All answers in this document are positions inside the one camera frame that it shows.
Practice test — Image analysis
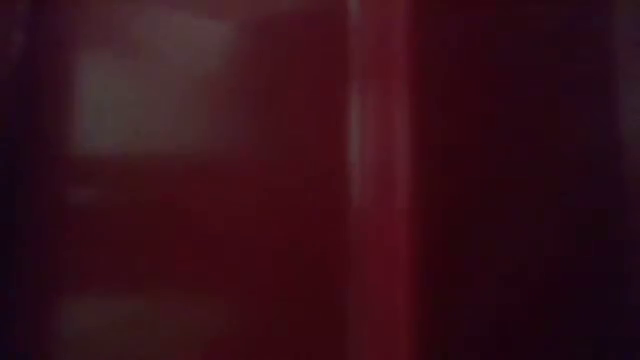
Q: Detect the large red plastic bin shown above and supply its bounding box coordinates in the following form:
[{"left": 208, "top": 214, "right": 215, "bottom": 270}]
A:
[{"left": 0, "top": 0, "right": 640, "bottom": 360}]

